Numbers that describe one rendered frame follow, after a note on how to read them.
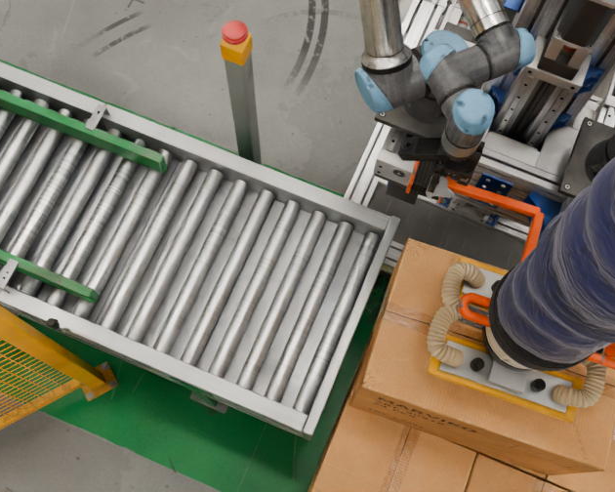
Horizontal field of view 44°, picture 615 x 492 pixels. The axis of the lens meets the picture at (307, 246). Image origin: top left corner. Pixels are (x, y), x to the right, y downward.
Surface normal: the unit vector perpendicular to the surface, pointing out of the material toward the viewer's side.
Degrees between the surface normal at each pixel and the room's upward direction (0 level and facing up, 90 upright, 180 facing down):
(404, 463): 0
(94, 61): 0
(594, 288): 73
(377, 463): 0
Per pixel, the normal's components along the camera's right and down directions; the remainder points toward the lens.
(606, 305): -0.64, 0.60
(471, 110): 0.02, -0.32
